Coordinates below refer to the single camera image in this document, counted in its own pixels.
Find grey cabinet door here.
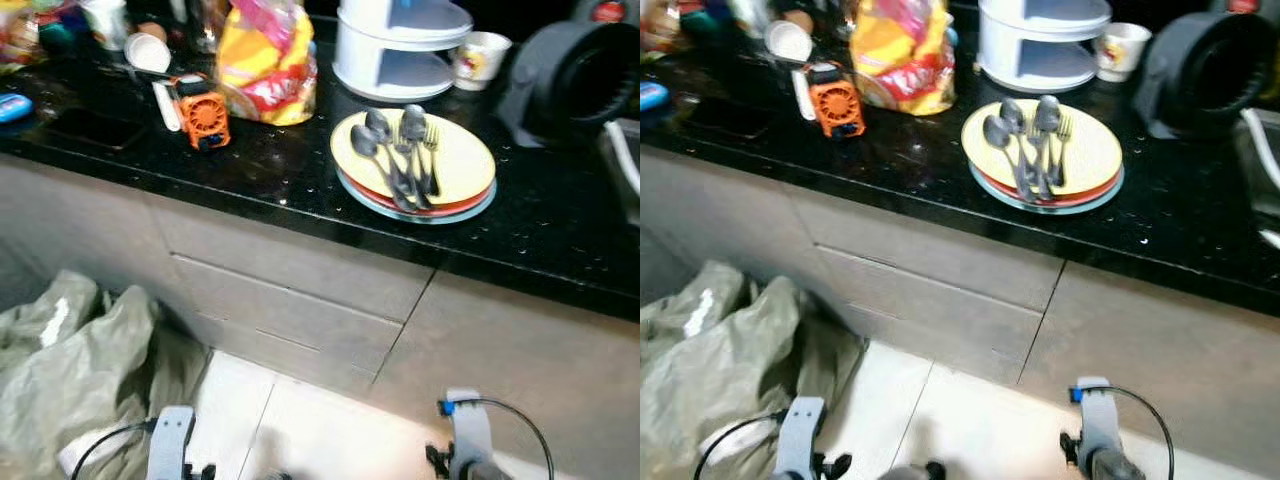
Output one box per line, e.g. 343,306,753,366
1018,260,1280,478
368,264,641,473

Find olive green sack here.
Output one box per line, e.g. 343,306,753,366
0,268,213,480
640,260,867,480

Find grey cabinet drawer front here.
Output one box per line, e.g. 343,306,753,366
788,188,1068,308
148,193,438,324
813,244,1043,389
168,254,407,398

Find teal plate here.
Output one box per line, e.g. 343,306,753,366
968,166,1126,216
338,176,498,225

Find red plate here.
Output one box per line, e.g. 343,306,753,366
967,160,1123,208
336,170,496,218

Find grey cabinet panel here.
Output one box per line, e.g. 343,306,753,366
0,152,173,306
640,143,818,301

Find yellow plate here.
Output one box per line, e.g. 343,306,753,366
330,108,497,206
961,98,1124,198

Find silver metal fork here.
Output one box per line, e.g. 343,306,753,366
421,121,442,198
1051,112,1075,189

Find silver metal spoon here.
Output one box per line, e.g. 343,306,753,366
983,114,1041,202
1000,98,1047,197
365,108,418,208
349,124,413,213
1033,94,1063,198
399,103,429,208

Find stainless steel sink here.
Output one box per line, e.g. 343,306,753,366
1233,106,1280,253

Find orange black handheld device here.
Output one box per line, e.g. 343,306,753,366
167,72,232,152
805,62,867,140

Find black smartphone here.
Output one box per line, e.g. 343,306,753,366
684,95,777,142
44,105,147,154

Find white flat stick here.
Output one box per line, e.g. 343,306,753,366
790,68,820,124
152,80,184,134

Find white round tiered rack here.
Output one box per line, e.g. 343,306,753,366
332,0,475,104
977,0,1113,94

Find yellow red snack bag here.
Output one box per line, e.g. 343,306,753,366
216,0,319,127
850,0,957,117

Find small white bowl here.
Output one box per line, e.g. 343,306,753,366
764,20,815,64
124,33,174,75

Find white printed cup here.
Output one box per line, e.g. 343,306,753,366
80,0,132,52
726,0,772,39

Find colourful snack package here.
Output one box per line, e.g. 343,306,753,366
0,0,81,73
640,0,703,58

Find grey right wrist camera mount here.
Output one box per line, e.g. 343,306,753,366
437,387,497,473
1068,376,1123,471

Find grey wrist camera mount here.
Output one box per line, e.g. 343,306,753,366
147,405,198,480
775,396,827,480
1068,376,1123,471
437,387,497,473

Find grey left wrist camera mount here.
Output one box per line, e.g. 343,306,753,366
775,396,827,480
147,405,198,480

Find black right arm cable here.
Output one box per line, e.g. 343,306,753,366
455,396,557,480
1085,384,1177,480

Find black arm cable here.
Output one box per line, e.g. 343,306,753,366
69,419,157,480
455,396,557,480
1085,384,1177,480
692,409,787,480

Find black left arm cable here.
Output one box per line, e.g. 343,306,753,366
692,409,787,480
69,419,157,480

